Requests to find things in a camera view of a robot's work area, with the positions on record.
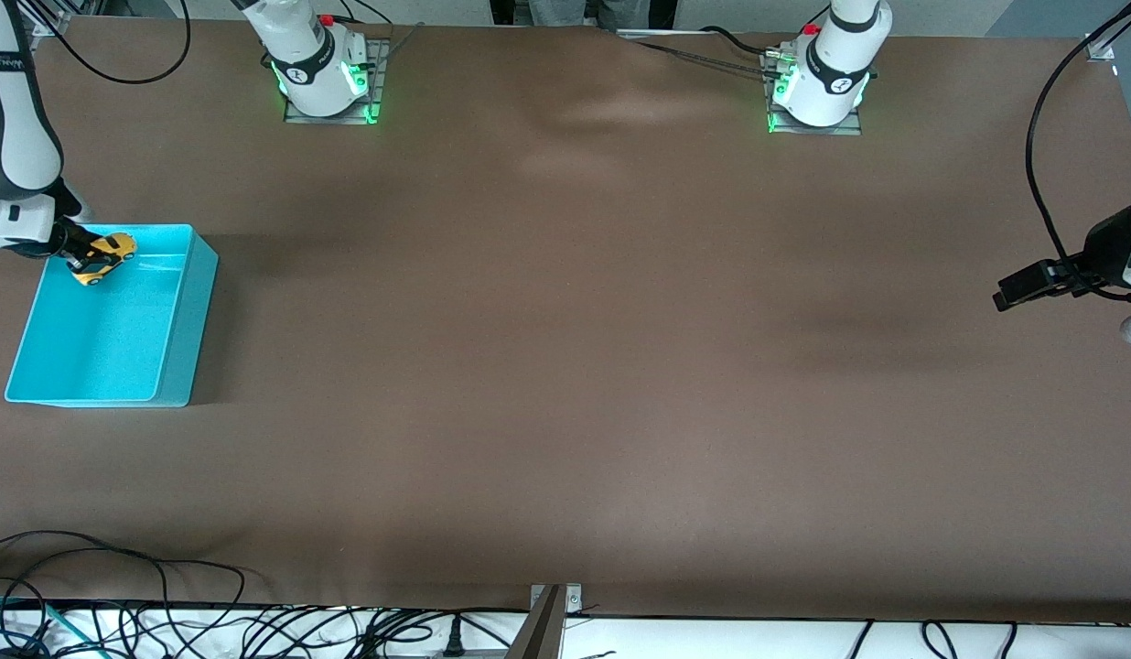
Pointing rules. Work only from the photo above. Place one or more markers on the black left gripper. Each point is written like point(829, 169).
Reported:
point(1102, 249)

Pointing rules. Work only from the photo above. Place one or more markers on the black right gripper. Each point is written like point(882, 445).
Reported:
point(69, 239)

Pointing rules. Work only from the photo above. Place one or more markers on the yellow toy beetle car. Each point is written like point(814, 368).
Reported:
point(117, 247)

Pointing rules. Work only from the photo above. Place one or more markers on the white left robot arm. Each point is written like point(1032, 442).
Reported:
point(835, 64)

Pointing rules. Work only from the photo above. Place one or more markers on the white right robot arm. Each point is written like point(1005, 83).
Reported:
point(16, 137)

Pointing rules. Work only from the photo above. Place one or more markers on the turquoise plastic bin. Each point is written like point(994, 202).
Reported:
point(108, 339)

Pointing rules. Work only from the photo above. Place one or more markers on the brown table cover sheet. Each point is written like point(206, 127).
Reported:
point(565, 366)

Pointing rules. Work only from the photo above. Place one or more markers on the black power plug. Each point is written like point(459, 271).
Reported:
point(453, 636)

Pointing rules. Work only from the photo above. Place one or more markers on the person in grey trousers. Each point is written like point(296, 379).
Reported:
point(561, 11)

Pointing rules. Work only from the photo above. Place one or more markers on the small metal corner bracket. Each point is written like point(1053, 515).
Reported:
point(1098, 48)

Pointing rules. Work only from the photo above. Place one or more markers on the aluminium frame profile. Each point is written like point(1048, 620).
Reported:
point(44, 11)

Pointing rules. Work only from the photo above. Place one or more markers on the metal camera pole bracket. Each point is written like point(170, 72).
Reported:
point(547, 622)

